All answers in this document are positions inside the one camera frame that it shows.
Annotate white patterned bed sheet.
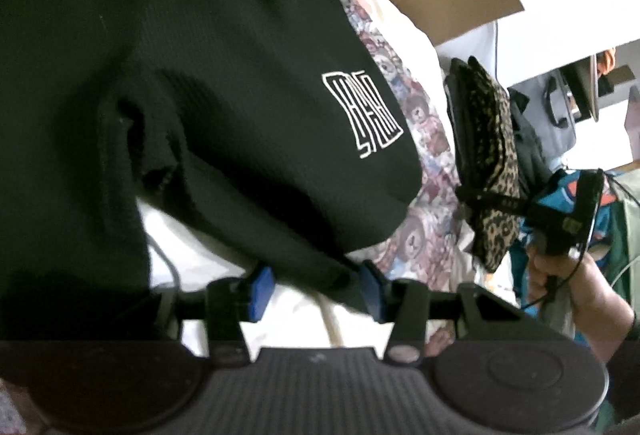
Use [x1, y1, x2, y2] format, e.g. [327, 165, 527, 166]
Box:
[138, 0, 518, 355]

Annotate leopard print garment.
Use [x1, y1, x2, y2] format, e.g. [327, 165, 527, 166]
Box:
[445, 56, 520, 273]

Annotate teddy bear print storage bag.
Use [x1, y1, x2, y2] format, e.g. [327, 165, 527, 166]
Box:
[320, 0, 474, 292]

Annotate person's right hand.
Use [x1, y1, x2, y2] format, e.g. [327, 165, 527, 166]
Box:
[527, 244, 634, 363]

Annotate black garment with white logo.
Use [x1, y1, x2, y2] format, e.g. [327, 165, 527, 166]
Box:
[1, 0, 409, 291]

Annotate grey suitcase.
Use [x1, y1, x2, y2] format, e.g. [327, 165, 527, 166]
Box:
[510, 58, 599, 170]

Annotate dark clothes pile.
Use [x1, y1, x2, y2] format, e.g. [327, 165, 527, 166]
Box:
[508, 88, 552, 200]

